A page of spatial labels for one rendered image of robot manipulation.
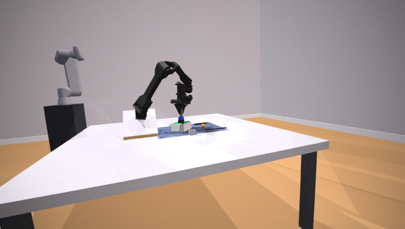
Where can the blue plug with grey cables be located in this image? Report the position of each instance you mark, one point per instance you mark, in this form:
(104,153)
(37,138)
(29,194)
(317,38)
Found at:
(181,117)

